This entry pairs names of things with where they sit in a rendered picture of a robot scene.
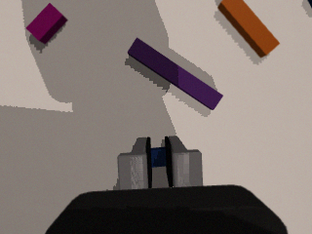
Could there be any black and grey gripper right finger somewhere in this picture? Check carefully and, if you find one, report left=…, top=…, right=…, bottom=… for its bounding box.
left=165, top=136, right=203, bottom=187

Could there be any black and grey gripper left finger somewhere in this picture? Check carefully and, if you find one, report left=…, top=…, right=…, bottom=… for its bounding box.
left=117, top=137, right=152, bottom=190

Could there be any orange rod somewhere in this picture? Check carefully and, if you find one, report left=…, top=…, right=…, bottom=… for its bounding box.
left=217, top=0, right=280, bottom=58

